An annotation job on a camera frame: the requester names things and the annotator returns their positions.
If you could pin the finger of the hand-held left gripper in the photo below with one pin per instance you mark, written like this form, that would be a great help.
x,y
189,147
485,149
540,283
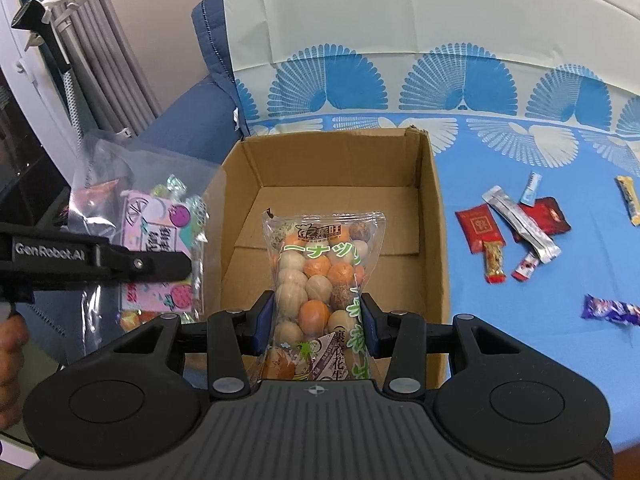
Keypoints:
x,y
150,263

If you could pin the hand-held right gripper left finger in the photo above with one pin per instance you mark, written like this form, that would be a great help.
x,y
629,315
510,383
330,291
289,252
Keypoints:
x,y
265,322

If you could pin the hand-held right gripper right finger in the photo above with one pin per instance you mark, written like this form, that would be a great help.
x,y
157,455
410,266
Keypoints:
x,y
368,321

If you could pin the clear zip bag of candies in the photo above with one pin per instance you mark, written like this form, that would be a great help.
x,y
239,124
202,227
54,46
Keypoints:
x,y
150,210

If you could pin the clear bag of coated peanuts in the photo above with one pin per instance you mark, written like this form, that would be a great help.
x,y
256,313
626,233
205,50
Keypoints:
x,y
310,270

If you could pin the peanut brittle bar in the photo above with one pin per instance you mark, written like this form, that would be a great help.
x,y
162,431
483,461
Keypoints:
x,y
494,262

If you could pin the red square packet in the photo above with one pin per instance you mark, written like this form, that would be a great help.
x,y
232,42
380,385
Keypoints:
x,y
477,226

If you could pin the cardboard box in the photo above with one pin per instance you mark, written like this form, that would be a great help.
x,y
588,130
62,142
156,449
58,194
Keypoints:
x,y
325,170

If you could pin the red and white stick sachet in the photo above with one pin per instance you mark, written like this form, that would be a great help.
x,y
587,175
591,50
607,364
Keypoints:
x,y
526,266

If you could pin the silver stick sachet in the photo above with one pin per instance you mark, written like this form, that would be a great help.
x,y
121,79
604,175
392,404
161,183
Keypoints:
x,y
525,225

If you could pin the dark red coffee packet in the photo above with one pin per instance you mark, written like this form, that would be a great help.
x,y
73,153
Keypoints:
x,y
552,216

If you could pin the purple candy packet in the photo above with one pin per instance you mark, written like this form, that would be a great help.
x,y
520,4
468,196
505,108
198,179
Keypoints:
x,y
612,310

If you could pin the person's left hand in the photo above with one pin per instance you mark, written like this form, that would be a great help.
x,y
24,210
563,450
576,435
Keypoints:
x,y
10,355

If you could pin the dark glossy cabinet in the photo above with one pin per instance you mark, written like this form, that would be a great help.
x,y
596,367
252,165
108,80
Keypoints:
x,y
25,160

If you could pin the blue fan-print bed sheet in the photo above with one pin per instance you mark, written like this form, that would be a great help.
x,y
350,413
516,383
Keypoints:
x,y
500,160

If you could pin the small light blue sachet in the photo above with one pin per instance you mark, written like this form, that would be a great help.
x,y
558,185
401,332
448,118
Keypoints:
x,y
531,189

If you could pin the grey curtain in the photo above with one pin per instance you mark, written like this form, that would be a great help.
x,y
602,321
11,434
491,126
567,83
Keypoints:
x,y
115,35

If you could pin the black garment steamer head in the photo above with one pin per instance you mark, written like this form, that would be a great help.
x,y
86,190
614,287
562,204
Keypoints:
x,y
30,12

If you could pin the yellow snack bar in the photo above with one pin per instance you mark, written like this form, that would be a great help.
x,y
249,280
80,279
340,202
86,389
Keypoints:
x,y
631,200

